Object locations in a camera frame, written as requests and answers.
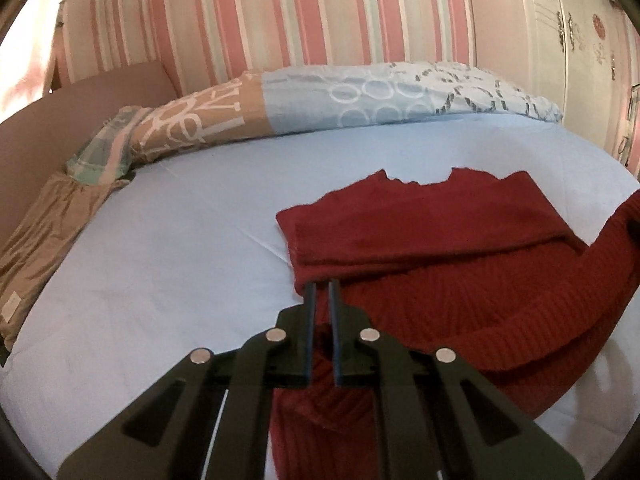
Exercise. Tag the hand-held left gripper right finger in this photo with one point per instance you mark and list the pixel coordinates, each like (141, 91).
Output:
(336, 340)

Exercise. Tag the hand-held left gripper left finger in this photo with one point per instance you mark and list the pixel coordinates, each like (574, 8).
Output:
(310, 340)

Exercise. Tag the red knitted sweater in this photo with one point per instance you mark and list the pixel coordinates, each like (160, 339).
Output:
(450, 285)

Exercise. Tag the bed with light blue sheet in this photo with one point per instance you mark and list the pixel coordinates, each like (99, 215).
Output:
(175, 260)

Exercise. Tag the blue and tan printed duvet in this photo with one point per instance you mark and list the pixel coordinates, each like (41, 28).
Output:
(300, 105)

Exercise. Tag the plaid pillow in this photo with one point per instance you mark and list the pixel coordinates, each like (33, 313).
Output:
(107, 152)

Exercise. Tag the brown satin pillow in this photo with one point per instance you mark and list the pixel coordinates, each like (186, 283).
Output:
(45, 240)

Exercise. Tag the brown bed headboard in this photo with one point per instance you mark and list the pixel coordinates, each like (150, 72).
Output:
(60, 120)

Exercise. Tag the white wardrobe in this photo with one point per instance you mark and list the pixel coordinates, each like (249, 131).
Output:
(550, 35)

